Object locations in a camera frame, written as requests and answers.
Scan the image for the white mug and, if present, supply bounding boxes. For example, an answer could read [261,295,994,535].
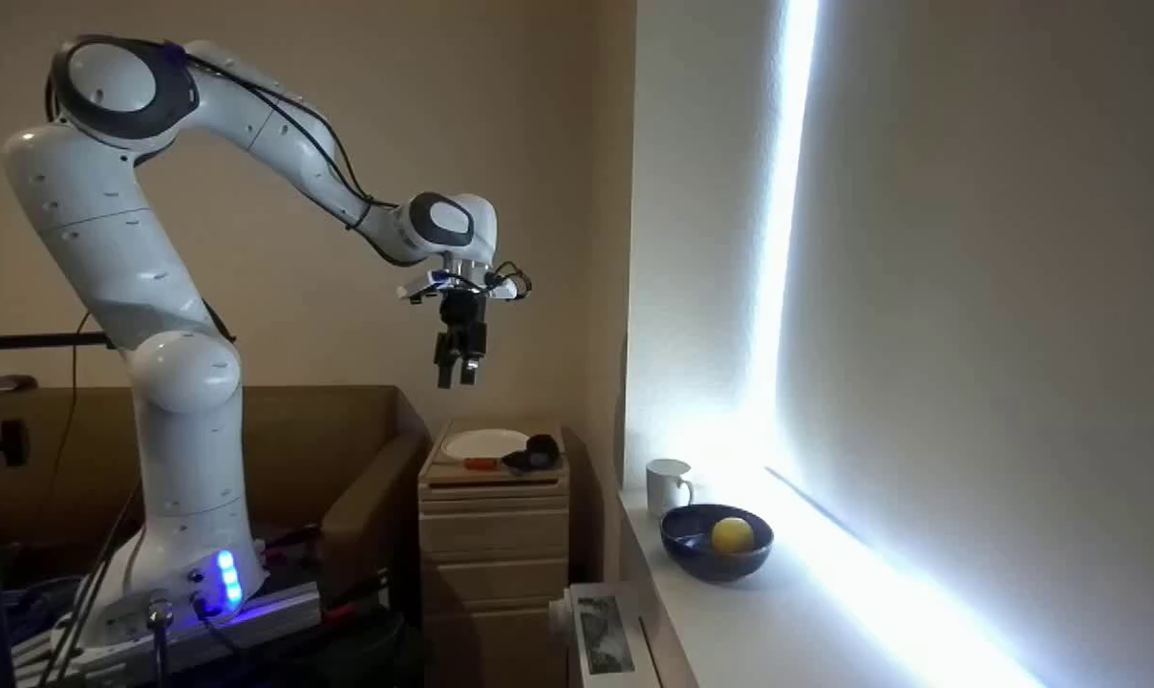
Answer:
[645,458,694,518]

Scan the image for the robot base with blue lights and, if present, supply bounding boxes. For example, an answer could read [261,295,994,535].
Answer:
[10,551,320,688]

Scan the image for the yellow ball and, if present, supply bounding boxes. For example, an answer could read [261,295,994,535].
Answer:
[712,516,754,555]

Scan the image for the small black round object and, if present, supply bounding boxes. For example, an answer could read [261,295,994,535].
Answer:
[506,434,563,472]

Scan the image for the brown wooden box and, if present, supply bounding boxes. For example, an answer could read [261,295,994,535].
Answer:
[0,386,429,596]

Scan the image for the beige drawer cabinet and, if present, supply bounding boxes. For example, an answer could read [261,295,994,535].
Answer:
[417,427,571,688]

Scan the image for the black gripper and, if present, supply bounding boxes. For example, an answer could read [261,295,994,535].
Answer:
[434,292,484,388]

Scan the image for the white roller blind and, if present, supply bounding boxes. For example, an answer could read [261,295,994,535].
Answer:
[628,0,1154,688]

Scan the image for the dark blue bowl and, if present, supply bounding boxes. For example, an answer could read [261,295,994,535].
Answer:
[662,506,772,583]

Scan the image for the white plate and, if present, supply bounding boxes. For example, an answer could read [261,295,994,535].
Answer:
[442,427,527,461]

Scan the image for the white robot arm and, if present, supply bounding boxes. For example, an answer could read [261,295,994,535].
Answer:
[5,33,497,613]

